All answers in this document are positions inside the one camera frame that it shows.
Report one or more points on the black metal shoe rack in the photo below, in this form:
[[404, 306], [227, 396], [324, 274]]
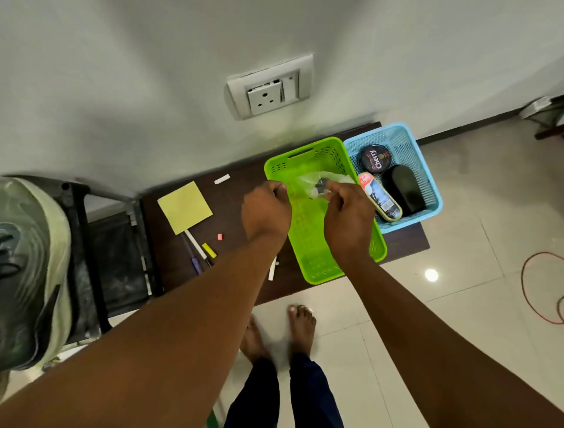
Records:
[[119, 260]]

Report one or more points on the clear plastic bag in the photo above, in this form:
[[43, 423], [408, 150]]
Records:
[[317, 181]]

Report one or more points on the green plastic stool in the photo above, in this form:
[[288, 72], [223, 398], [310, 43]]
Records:
[[214, 420]]

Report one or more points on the yellow-edged shoe shine sponge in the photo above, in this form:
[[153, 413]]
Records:
[[381, 198]]

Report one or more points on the person's right hand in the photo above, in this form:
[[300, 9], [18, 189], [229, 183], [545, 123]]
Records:
[[348, 220]]

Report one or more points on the person's left foot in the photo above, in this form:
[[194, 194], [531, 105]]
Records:
[[253, 344]]

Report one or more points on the short white chalk piece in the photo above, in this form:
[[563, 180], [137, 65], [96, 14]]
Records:
[[222, 179]]

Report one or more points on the person's left forearm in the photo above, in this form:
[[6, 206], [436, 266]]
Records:
[[154, 352]]

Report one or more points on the person's left hand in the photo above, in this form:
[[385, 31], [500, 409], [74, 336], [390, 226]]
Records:
[[264, 211]]

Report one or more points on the green sneaker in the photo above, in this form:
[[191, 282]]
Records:
[[31, 264]]

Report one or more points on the round black polish tin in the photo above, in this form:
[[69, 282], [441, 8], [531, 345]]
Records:
[[374, 158]]

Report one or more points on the grey furniture base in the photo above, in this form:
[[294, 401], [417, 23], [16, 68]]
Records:
[[535, 106]]

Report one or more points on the light blue plastic basket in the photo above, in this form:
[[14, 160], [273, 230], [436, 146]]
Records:
[[414, 154]]

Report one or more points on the person's foot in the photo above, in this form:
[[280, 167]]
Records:
[[253, 344], [302, 326]]

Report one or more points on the dark brown low bench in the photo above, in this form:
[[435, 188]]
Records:
[[233, 198]]

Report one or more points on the dark blue trousers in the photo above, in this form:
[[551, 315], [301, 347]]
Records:
[[308, 397]]

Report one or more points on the white wall socket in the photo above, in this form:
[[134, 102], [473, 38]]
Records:
[[264, 95]]

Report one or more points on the dark skirting strip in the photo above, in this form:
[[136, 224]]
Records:
[[462, 130]]

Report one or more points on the person's right foot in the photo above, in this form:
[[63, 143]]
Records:
[[302, 326]]

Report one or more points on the person's right forearm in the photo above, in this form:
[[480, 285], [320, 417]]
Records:
[[440, 361]]

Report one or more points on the yellow sticky note pad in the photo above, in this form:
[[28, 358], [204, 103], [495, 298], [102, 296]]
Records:
[[185, 207]]

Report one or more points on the blue pen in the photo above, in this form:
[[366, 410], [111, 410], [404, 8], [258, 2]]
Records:
[[196, 266]]

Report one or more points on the green plastic basket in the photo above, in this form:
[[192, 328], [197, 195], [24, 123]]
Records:
[[308, 247]]

